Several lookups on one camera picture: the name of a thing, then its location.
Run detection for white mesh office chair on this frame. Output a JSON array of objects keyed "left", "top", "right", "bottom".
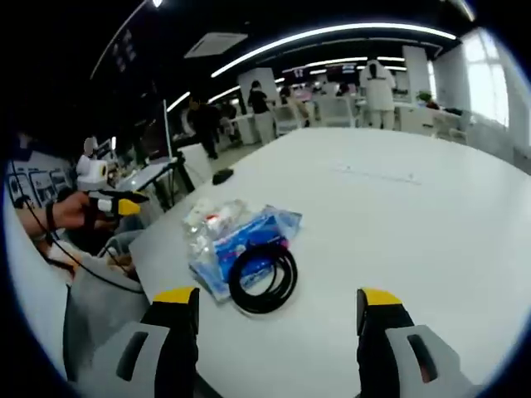
[
  {"left": 273, "top": 105, "right": 302, "bottom": 136},
  {"left": 321, "top": 97, "right": 357, "bottom": 129}
]

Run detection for blue wet wipes pack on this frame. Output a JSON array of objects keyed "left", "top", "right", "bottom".
[{"left": 263, "top": 203, "right": 304, "bottom": 242}]

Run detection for ceiling air conditioner vent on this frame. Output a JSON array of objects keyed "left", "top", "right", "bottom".
[{"left": 183, "top": 32, "right": 249, "bottom": 60}]

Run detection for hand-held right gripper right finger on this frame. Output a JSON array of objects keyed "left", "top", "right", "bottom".
[{"left": 355, "top": 288, "right": 478, "bottom": 398}]

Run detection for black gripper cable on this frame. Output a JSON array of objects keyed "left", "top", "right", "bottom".
[{"left": 10, "top": 159, "right": 144, "bottom": 294}]

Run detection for white tabletop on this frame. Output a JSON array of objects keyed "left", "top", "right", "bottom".
[{"left": 128, "top": 127, "right": 531, "bottom": 398}]

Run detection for clear plastic water bottle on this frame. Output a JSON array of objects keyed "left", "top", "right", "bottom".
[{"left": 181, "top": 197, "right": 254, "bottom": 270}]

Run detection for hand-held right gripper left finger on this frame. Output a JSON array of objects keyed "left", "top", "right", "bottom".
[{"left": 76, "top": 286, "right": 201, "bottom": 398}]

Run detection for person's left hand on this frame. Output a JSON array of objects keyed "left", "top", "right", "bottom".
[{"left": 56, "top": 192, "right": 109, "bottom": 230}]

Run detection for blue tissue packet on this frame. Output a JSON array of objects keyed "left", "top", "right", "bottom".
[{"left": 188, "top": 215, "right": 294, "bottom": 304}]

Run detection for long ceiling light strip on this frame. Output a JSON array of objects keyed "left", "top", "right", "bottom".
[{"left": 210, "top": 22, "right": 457, "bottom": 79}]

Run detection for person's grey trousers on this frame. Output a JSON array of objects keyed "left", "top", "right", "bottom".
[{"left": 61, "top": 230, "right": 155, "bottom": 382}]

